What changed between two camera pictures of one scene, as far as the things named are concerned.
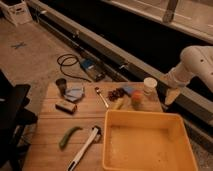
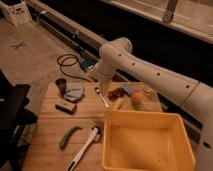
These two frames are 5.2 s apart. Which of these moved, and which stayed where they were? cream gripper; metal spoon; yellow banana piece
Moved: cream gripper
Stayed: yellow banana piece; metal spoon
